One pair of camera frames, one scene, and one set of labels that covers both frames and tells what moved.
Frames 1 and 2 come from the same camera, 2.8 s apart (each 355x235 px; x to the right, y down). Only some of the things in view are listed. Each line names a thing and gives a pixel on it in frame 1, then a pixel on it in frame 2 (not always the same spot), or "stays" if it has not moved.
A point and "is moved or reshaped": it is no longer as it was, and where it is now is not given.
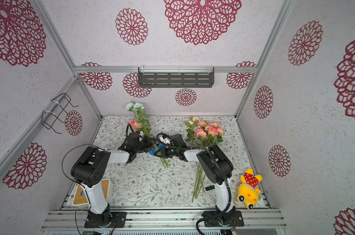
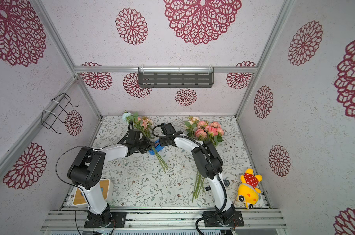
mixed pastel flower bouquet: x=140 y=121 is moved or reshaped
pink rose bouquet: x=202 y=134 stays
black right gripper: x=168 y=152 to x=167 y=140
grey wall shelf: x=176 y=77 stays
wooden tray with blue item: x=79 y=198 stays
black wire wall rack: x=56 y=110 stays
